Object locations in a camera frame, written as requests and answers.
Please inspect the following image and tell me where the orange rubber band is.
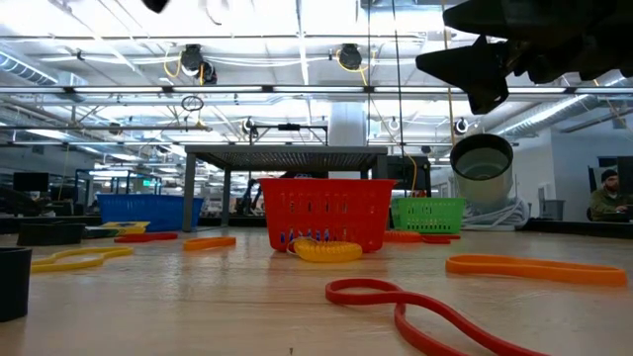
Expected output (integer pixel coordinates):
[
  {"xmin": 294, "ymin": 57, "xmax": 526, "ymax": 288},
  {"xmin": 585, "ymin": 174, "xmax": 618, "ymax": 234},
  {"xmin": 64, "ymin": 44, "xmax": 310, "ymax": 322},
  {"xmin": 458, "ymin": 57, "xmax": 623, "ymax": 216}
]
[
  {"xmin": 182, "ymin": 235, "xmax": 237, "ymax": 252},
  {"xmin": 444, "ymin": 253, "xmax": 629, "ymax": 288}
]

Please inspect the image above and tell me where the grey waste bin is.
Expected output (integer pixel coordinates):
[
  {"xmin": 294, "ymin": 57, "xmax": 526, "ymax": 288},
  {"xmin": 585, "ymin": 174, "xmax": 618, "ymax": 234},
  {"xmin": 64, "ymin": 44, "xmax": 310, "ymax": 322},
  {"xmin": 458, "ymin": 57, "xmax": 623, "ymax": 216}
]
[{"xmin": 542, "ymin": 199, "xmax": 566, "ymax": 222}]

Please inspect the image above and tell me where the long red rubber band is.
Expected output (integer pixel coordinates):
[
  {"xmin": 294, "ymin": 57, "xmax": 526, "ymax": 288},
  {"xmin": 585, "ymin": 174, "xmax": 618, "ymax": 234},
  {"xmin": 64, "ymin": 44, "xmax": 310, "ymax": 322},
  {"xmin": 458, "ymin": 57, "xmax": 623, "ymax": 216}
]
[{"xmin": 324, "ymin": 277, "xmax": 553, "ymax": 356}]

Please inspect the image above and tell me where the green plastic basket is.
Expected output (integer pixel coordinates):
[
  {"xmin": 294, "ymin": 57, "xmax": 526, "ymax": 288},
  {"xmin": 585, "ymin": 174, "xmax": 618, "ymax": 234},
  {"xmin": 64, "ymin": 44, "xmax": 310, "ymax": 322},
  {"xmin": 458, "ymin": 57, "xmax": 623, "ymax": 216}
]
[{"xmin": 390, "ymin": 197, "xmax": 468, "ymax": 235}]

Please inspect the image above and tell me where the red plastic basket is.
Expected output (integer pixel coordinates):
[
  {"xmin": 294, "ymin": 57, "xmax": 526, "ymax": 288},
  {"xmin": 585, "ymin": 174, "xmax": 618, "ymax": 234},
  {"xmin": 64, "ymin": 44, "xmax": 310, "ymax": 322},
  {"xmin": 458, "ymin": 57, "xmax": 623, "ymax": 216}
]
[{"xmin": 257, "ymin": 177, "xmax": 397, "ymax": 254}]

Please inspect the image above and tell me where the yellow rubber band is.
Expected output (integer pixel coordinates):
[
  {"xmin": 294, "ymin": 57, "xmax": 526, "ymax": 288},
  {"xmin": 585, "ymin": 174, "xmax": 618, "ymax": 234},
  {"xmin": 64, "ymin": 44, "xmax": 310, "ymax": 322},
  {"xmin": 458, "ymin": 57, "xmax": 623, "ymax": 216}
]
[{"xmin": 30, "ymin": 245, "xmax": 135, "ymax": 275}]

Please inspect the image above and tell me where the orange coil wristband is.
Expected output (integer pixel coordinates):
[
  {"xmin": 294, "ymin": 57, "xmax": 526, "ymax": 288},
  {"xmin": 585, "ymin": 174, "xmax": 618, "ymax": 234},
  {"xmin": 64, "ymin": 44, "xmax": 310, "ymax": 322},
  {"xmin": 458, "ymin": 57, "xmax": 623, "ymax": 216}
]
[{"xmin": 383, "ymin": 230, "xmax": 424, "ymax": 244}]

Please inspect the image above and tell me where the black hanging cable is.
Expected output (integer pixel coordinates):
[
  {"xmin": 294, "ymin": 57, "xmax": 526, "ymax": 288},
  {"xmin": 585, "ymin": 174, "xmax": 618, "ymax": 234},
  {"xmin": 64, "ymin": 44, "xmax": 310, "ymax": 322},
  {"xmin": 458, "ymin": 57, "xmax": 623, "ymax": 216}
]
[{"xmin": 393, "ymin": 0, "xmax": 405, "ymax": 159}]

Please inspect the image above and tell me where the blue plastic basket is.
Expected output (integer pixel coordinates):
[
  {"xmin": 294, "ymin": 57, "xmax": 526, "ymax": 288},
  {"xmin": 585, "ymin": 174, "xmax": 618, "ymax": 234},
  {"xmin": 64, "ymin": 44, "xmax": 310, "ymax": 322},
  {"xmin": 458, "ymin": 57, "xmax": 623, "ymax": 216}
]
[{"xmin": 96, "ymin": 193, "xmax": 206, "ymax": 233}]

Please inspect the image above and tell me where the yellow green retail pack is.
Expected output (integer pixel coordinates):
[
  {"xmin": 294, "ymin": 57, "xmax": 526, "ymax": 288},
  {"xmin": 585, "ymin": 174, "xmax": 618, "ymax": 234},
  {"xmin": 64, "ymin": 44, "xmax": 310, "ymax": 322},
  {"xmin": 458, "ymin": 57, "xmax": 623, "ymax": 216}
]
[{"xmin": 83, "ymin": 221, "xmax": 151, "ymax": 239}]

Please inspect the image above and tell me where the yellow hanging cable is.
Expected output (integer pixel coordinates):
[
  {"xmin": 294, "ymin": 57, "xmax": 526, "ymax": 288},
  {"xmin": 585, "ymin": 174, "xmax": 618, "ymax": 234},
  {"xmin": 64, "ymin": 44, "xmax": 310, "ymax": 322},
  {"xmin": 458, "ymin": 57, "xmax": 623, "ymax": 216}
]
[{"xmin": 444, "ymin": 88, "xmax": 455, "ymax": 147}]

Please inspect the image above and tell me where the grey perforated metal shelf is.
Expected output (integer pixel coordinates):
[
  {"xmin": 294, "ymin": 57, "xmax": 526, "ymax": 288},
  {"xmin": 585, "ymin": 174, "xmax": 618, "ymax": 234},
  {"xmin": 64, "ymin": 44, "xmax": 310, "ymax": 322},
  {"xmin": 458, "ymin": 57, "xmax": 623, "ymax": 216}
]
[{"xmin": 183, "ymin": 144, "xmax": 390, "ymax": 233}]

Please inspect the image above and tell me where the overhead light bar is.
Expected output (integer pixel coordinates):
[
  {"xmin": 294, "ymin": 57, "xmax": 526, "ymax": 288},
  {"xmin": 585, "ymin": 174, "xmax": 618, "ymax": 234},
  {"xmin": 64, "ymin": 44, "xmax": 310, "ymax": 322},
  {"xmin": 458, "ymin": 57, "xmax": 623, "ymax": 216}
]
[{"xmin": 0, "ymin": 84, "xmax": 633, "ymax": 95}]

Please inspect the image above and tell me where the black camera gantry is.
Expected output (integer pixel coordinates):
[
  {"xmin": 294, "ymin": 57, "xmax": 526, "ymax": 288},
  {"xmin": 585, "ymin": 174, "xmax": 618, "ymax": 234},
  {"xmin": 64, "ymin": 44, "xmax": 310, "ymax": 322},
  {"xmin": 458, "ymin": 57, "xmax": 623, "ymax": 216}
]
[{"xmin": 249, "ymin": 123, "xmax": 330, "ymax": 148}]

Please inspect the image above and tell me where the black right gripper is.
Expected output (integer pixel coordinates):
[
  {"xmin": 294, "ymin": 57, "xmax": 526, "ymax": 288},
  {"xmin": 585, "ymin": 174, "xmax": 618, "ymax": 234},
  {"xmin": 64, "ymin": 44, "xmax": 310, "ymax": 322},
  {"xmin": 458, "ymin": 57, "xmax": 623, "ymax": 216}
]
[{"xmin": 414, "ymin": 0, "xmax": 594, "ymax": 116}]

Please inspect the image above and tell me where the black ceiling cable reel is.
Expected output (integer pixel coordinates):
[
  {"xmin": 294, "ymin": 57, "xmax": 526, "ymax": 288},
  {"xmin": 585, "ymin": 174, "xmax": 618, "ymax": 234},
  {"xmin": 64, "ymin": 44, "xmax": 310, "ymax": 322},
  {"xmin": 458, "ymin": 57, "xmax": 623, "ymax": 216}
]
[
  {"xmin": 335, "ymin": 43, "xmax": 365, "ymax": 71},
  {"xmin": 178, "ymin": 43, "xmax": 219, "ymax": 85}
]

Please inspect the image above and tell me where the white coiled cable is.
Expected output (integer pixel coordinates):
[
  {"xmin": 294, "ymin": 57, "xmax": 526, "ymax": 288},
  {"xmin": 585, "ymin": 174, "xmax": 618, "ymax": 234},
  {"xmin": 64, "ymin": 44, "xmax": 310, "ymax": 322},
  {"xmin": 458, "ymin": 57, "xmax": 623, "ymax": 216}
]
[{"xmin": 462, "ymin": 196, "xmax": 531, "ymax": 231}]

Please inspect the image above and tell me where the yellow coil wristband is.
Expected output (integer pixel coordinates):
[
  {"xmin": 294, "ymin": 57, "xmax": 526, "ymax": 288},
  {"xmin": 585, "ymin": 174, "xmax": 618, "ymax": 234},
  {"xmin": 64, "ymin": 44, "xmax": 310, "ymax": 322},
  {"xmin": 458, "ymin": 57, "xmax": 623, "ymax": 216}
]
[{"xmin": 286, "ymin": 237, "xmax": 364, "ymax": 264}]

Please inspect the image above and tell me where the silver ventilation duct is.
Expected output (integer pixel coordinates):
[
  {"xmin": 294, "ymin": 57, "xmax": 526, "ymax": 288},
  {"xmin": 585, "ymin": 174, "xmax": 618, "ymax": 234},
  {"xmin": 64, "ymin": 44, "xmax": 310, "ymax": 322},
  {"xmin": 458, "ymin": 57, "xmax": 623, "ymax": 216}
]
[
  {"xmin": 0, "ymin": 48, "xmax": 88, "ymax": 103},
  {"xmin": 494, "ymin": 81, "xmax": 633, "ymax": 139}
]

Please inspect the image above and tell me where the person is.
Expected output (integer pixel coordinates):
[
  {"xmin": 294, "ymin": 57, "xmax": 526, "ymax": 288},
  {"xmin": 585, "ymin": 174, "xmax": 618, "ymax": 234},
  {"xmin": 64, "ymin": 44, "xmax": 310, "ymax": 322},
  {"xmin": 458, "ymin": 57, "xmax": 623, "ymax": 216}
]
[{"xmin": 588, "ymin": 168, "xmax": 633, "ymax": 223}]

